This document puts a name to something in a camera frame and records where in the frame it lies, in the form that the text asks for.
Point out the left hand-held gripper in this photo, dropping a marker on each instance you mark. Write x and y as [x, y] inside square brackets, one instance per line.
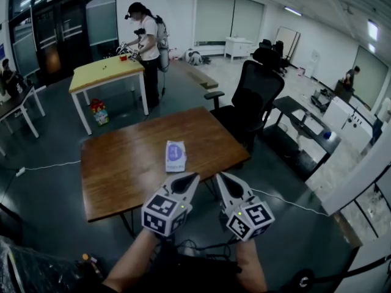
[163, 212]

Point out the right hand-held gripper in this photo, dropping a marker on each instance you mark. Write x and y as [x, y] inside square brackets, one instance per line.
[249, 218]

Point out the white wet wipes pack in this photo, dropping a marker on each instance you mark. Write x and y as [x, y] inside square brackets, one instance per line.
[175, 156]

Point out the person's left forearm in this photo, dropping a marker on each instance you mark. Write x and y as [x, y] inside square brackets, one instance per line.
[131, 264]

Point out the person's right forearm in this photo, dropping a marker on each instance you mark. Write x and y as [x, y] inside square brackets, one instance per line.
[250, 267]

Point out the black office chair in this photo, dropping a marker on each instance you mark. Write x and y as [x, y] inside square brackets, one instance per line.
[253, 102]
[275, 52]

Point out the person's black clothing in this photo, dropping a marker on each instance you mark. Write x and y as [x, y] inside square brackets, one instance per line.
[195, 273]

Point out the black low desk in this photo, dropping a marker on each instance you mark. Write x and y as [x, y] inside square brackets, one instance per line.
[302, 124]

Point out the cardboard planks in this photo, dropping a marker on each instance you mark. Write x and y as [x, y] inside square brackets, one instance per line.
[203, 79]

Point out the colourful toy box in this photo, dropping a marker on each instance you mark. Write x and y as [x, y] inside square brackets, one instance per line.
[99, 113]

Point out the small blue object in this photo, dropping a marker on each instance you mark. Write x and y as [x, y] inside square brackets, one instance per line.
[327, 135]

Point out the black round device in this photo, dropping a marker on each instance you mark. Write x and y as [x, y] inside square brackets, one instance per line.
[302, 281]

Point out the grey bag heap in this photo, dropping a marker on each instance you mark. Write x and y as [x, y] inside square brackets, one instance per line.
[195, 56]

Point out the white counter unit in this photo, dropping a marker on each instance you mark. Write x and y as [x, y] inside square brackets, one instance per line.
[348, 121]

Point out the yellow table with white legs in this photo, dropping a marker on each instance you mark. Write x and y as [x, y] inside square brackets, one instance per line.
[107, 72]

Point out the small red box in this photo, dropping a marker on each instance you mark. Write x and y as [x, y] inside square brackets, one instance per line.
[123, 58]

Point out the white cabinet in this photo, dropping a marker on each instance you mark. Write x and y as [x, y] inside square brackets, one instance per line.
[238, 47]

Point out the white water dispenser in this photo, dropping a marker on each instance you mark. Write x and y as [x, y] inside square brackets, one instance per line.
[312, 63]

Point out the whiteboard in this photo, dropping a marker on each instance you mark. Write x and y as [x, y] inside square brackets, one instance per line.
[288, 44]

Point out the white power strip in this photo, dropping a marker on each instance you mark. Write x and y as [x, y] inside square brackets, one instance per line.
[20, 171]

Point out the plastic wrapped black item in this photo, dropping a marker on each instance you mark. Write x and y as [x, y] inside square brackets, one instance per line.
[33, 267]

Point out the ceiling light strip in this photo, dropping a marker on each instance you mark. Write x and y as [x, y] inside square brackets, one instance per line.
[293, 11]

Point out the black table with white legs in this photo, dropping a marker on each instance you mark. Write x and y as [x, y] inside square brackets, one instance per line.
[15, 102]

